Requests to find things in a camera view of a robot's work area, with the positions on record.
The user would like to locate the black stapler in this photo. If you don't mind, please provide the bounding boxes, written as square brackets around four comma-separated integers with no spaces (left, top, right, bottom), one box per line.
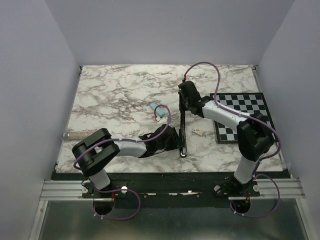
[178,92,188,158]

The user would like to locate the light blue stapler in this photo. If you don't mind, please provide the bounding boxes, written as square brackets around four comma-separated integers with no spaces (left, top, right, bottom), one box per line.
[149,102,165,118]

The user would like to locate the small cardboard staple box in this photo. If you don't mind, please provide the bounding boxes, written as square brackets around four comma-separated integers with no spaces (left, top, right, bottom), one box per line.
[192,128,204,136]

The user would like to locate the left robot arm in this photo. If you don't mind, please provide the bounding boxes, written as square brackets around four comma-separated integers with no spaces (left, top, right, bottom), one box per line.
[72,124,183,198]

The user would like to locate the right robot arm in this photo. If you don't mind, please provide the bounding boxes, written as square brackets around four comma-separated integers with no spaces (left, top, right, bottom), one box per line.
[178,81,275,196]

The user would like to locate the black and white chessboard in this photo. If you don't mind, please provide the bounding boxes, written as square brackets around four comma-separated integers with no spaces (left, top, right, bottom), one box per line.
[213,92,275,145]

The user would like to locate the glitter tube with black cap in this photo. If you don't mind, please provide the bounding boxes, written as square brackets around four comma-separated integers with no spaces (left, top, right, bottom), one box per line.
[62,130,95,141]

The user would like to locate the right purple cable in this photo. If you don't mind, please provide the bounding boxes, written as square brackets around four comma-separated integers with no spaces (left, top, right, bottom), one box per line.
[182,61,282,218]

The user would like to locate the aluminium frame rail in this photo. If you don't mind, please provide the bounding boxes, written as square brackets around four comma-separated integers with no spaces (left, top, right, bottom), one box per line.
[27,178,88,240]

